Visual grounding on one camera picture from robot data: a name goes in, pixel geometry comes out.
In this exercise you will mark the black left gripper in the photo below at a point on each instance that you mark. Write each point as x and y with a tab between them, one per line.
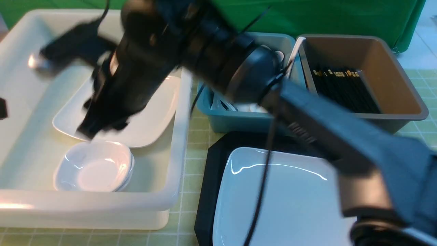
3	109

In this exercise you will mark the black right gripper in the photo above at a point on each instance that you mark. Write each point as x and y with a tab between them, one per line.
126	75

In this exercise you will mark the white bowl tray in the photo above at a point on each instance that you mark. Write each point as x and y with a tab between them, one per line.
95	167

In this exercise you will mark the white square rice plate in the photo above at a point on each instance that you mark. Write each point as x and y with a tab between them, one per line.
300	204

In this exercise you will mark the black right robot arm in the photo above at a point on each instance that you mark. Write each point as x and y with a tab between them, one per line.
387	182

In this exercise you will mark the white square plate in tub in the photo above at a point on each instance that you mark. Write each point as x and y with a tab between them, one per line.
143	128

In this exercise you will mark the large white plastic tub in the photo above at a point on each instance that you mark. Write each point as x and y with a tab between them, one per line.
57	209

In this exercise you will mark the teal plastic spoon bin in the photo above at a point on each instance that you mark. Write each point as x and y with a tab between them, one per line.
224	121

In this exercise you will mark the long white ladle spoon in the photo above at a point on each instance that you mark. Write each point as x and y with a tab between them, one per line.
293	54

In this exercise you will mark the black serving tray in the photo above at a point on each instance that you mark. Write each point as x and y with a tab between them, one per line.
217	157

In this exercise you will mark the green checked table mat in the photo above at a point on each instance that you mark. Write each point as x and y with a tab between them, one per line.
191	164

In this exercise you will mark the pile of black chopsticks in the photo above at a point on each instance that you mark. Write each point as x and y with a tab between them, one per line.
345	87

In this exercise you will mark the brown plastic chopstick bin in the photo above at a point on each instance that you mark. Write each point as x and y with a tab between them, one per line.
373	60

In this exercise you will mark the green backdrop cloth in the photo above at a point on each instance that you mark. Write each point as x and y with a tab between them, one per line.
324	17

